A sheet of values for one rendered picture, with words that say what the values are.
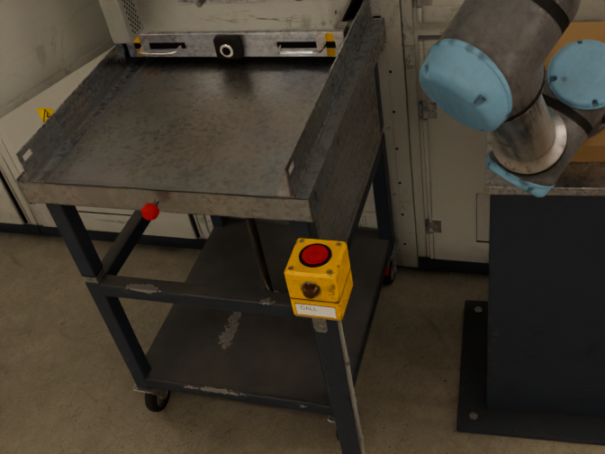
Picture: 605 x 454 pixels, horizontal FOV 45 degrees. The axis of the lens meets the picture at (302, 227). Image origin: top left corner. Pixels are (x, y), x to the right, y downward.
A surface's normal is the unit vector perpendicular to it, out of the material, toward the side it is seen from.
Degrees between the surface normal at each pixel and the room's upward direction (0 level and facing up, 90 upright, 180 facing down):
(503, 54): 58
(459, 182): 90
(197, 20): 90
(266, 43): 90
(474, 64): 48
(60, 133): 90
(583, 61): 39
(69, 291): 0
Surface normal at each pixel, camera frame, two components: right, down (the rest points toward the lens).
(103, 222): -0.27, 0.66
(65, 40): 0.79, 0.30
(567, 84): -0.18, -0.16
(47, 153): 0.95, 0.07
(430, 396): -0.15, -0.74
